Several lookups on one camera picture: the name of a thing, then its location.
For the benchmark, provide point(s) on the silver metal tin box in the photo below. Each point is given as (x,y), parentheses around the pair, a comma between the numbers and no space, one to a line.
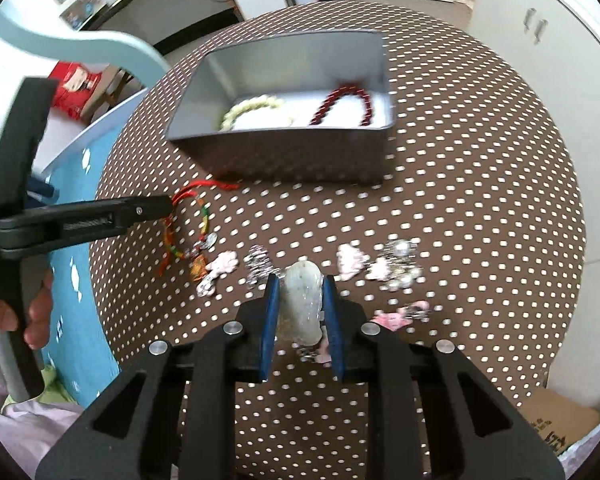
(280,160)

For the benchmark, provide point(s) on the pale green jade pendant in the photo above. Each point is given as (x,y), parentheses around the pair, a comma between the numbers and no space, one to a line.
(300,300)

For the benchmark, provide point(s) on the red bag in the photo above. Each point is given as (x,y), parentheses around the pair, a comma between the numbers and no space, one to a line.
(72,90)

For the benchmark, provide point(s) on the pink flower hair clip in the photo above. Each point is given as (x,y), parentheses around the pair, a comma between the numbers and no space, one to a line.
(222,262)

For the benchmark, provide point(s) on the pink rhinestone clip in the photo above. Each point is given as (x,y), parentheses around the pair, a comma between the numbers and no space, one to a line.
(322,355)

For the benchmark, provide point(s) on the small pink white clip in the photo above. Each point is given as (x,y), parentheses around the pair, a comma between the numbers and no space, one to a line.
(380,269)

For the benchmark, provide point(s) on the wooden stool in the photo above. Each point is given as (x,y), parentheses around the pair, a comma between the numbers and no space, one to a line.
(117,85)

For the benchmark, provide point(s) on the brown polka dot tablecloth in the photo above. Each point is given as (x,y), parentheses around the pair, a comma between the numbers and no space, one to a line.
(455,160)

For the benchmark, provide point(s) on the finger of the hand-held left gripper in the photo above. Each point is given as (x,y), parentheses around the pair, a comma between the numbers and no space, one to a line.
(40,244)
(105,212)

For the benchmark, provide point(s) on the cardboard box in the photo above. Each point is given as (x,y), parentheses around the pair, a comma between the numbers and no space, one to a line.
(555,415)

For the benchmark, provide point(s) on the person's left hand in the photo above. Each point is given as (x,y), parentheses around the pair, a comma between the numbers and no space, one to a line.
(39,310)

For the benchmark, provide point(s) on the pink bow hair clip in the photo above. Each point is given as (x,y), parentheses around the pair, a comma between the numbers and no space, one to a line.
(392,319)

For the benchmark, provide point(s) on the light blue chair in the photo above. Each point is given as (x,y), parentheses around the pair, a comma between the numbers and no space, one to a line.
(105,45)

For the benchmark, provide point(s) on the pink white hair clip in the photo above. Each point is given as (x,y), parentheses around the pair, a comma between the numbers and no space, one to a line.
(350,257)

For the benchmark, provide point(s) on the teal candy print blanket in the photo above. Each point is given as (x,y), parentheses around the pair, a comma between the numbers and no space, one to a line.
(85,320)

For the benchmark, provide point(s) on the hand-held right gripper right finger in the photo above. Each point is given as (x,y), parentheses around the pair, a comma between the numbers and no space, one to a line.
(335,335)

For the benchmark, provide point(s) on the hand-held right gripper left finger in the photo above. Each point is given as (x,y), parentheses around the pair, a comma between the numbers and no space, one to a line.
(271,332)

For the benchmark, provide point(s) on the person's pink clothing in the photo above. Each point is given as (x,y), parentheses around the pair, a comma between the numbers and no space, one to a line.
(25,440)

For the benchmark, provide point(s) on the white wardrobe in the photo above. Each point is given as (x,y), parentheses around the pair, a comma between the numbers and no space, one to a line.
(555,60)

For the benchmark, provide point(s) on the silver rhinestone hair clip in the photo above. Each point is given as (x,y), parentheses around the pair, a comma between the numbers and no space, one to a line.
(257,260)

